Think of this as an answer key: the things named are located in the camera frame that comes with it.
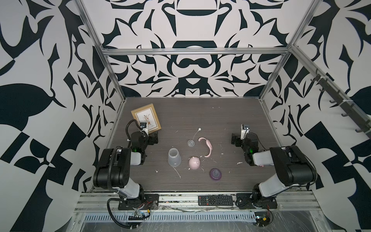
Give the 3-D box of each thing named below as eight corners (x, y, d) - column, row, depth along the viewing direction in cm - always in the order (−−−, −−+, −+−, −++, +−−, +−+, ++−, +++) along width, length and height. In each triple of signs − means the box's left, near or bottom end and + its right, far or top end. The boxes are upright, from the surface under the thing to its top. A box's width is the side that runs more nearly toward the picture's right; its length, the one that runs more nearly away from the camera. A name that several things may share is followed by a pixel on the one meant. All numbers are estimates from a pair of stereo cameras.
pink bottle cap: (188, 169, 87) (188, 166, 83) (188, 159, 90) (188, 156, 87) (199, 169, 87) (200, 166, 83) (199, 159, 90) (199, 156, 87)
